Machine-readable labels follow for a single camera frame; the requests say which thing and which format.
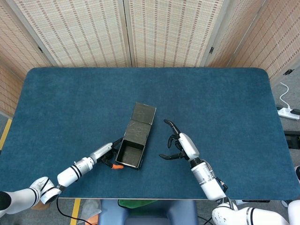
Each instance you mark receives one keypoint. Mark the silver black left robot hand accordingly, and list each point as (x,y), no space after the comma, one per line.
(100,152)

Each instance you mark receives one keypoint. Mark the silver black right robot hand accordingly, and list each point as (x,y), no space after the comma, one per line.
(188,147)

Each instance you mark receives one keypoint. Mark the black foldable cardboard box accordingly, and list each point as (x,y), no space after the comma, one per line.
(138,131)

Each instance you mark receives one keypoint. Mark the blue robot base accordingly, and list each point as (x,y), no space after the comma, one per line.
(152,215)

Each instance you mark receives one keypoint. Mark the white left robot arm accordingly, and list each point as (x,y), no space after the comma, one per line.
(68,174)

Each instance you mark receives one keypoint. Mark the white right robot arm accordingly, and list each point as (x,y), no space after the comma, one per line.
(206,178)

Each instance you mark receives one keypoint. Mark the black equipment box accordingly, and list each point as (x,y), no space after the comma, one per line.
(291,139)

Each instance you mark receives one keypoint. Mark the blue felt table mat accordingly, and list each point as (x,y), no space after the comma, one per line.
(70,105)

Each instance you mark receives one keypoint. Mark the grey plastic bag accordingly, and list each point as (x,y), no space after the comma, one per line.
(90,209)

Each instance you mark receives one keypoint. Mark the green cloth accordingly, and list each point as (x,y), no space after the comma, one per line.
(133,203)

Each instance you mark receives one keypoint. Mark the orange item under bag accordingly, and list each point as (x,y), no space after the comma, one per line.
(92,220)

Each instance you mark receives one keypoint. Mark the brown shoe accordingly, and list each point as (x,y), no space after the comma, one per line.
(38,206)

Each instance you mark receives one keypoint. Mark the black table control panel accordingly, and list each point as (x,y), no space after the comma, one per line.
(255,200)

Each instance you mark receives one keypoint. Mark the black screen hinge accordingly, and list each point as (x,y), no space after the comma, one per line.
(288,72)
(211,50)
(40,49)

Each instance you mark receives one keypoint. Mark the white power strip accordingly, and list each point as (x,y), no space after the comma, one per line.
(287,114)

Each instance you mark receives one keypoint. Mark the woven bamboo folding screen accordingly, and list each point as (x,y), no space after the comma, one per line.
(82,30)

